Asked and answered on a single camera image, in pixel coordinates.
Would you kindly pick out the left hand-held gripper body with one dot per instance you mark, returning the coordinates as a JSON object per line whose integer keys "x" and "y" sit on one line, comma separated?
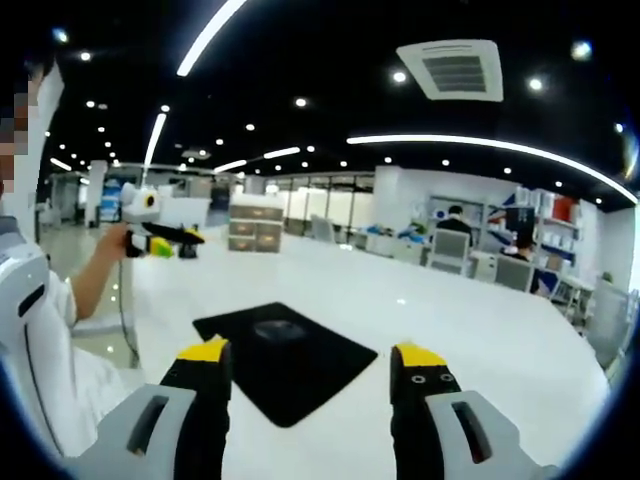
{"x": 136, "y": 205}

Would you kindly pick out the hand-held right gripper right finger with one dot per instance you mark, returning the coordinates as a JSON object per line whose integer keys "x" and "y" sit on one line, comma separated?
{"x": 440, "y": 445}

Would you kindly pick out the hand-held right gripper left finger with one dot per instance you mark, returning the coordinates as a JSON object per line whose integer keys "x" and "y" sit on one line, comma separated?
{"x": 145, "y": 450}

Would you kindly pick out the black mouse pad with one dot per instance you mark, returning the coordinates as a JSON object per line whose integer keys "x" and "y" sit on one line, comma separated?
{"x": 310, "y": 380}

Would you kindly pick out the white desk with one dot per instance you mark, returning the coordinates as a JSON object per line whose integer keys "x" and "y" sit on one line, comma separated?
{"x": 425, "y": 310}

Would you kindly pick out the person's left hand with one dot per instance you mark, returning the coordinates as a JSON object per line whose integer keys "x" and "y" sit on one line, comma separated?
{"x": 115, "y": 242}

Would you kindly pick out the dark pen holder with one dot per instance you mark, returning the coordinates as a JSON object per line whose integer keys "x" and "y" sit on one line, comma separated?
{"x": 188, "y": 251}

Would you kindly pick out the short ceiling light strip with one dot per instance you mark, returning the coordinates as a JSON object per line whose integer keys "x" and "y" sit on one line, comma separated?
{"x": 155, "y": 137}

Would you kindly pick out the white drawer cabinet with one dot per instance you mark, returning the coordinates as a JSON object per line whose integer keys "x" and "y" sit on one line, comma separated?
{"x": 256, "y": 225}

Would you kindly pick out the person's white shirt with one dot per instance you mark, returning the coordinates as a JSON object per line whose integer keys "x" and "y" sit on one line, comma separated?
{"x": 75, "y": 380}

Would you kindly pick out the white chest device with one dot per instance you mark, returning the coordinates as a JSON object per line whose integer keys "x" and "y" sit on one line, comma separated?
{"x": 20, "y": 280}

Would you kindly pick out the round ceiling spotlights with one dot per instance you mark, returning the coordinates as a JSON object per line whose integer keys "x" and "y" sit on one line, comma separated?
{"x": 300, "y": 102}

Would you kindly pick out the long ceiling light strip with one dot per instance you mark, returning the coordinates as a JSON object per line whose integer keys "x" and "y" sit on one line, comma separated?
{"x": 210, "y": 35}
{"x": 500, "y": 145}

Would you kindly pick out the grey office chair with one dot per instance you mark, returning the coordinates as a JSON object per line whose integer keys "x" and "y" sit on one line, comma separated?
{"x": 514, "y": 274}
{"x": 449, "y": 252}

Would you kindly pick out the white shelf unit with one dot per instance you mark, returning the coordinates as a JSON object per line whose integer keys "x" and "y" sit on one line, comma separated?
{"x": 555, "y": 240}

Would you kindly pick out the red box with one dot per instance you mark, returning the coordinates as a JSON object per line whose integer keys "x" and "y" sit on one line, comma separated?
{"x": 566, "y": 209}

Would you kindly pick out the ceiling air conditioner vent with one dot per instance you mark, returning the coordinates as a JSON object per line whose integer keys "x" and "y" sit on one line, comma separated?
{"x": 452, "y": 70}

